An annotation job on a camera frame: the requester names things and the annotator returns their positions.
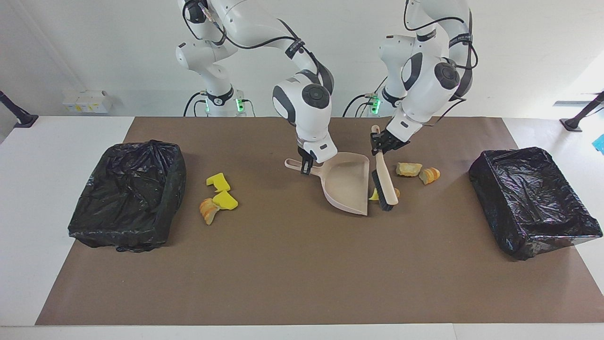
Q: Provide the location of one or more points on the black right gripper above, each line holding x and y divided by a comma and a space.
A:
304, 156

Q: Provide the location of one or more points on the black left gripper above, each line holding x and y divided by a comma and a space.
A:
389, 141

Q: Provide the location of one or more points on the pale bread chunk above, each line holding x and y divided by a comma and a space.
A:
408, 169

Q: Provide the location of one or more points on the beige plastic dustpan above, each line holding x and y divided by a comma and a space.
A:
347, 184

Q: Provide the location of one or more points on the striped orange croissant piece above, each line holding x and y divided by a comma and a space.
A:
430, 175

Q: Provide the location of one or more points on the yellow green scrub sponge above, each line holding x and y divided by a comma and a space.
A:
374, 195

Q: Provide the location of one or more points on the yellow sponge piece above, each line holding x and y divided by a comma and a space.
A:
225, 200
218, 182

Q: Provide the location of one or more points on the pale orange croissant piece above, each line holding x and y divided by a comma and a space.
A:
208, 211

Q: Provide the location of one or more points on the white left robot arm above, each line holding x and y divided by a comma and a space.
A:
424, 94

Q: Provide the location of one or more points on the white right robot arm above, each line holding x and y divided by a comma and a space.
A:
306, 108

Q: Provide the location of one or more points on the bin with black bag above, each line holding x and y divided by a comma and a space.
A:
533, 203
127, 198

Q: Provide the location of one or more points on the brown table mat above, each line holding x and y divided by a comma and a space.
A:
283, 297

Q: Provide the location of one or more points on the black stand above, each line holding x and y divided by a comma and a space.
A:
23, 120
573, 124

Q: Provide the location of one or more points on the blue object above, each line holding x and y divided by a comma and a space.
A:
600, 144

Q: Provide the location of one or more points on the white wall socket box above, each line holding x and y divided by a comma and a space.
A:
87, 102

